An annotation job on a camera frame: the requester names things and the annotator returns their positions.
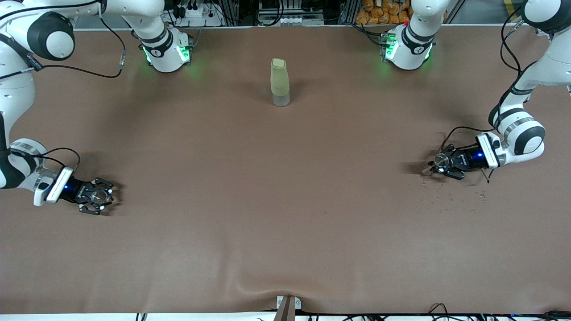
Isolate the orange bags pile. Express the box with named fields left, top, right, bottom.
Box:
left=356, top=0, right=413, bottom=25

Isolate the tall green shaker bottle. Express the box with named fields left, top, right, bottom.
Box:
left=270, top=58, right=291, bottom=107

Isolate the steel double jigger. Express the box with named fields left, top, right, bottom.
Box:
left=422, top=153, right=450, bottom=175

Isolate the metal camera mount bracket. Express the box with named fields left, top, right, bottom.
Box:
left=273, top=295, right=302, bottom=321

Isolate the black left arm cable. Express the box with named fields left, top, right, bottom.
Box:
left=439, top=7, right=536, bottom=183

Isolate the grey connector box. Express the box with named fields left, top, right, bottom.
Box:
left=258, top=12, right=325, bottom=26

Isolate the brown table mat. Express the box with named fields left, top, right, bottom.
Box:
left=0, top=25, right=571, bottom=315

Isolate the clear glass measuring beaker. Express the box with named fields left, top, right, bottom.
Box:
left=87, top=186, right=113, bottom=207

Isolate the white power strip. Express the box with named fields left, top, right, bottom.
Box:
left=172, top=4, right=223, bottom=27

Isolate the black cable loop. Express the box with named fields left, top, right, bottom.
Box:
left=427, top=303, right=452, bottom=321

